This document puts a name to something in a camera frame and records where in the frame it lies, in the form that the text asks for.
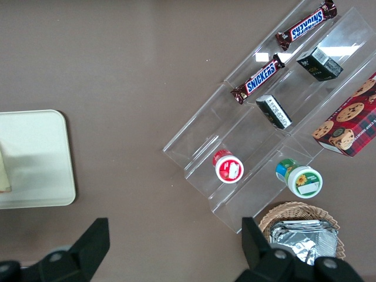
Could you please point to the red lidded cup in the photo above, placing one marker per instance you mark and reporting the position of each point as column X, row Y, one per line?
column 229, row 169

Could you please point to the green lidded cup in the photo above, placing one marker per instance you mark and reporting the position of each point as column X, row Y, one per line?
column 304, row 180

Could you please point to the red chocolate chip cookie box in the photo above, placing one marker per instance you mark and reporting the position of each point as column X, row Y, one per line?
column 349, row 123

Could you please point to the silver foil packets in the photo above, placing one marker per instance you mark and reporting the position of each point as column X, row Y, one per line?
column 305, row 238

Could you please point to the black box with silver end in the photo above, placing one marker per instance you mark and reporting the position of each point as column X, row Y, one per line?
column 318, row 64

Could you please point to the black box with white label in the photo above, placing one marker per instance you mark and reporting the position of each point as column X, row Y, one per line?
column 274, row 113

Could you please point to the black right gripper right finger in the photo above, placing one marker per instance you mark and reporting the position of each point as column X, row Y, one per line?
column 264, row 264

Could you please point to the clear acrylic tiered stand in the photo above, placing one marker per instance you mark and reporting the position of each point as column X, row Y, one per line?
column 235, row 126

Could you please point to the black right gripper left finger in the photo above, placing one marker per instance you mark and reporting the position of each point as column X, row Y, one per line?
column 79, row 252

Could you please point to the white plastic tray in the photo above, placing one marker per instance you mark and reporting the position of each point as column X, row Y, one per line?
column 38, row 158

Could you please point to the small tan wicker basket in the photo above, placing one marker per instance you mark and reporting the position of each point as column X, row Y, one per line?
column 293, row 210

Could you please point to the brown Snickers bar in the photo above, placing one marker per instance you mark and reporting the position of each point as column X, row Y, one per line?
column 260, row 77
column 305, row 25

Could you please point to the triangle sandwich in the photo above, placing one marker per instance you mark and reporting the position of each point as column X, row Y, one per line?
column 3, row 173

